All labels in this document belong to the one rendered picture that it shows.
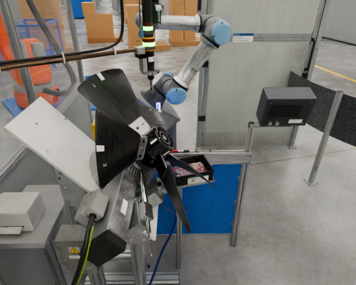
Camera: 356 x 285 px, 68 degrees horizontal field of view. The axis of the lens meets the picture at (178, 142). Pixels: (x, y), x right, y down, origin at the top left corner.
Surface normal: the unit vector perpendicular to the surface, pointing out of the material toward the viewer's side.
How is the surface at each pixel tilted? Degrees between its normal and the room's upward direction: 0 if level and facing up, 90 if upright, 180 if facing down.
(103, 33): 90
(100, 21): 90
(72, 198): 90
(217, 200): 90
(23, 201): 0
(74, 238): 0
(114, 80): 44
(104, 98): 54
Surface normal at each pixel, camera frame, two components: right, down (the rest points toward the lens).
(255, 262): 0.00, -0.86
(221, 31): 0.38, 0.49
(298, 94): 0.00, -0.70
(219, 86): 0.02, 0.51
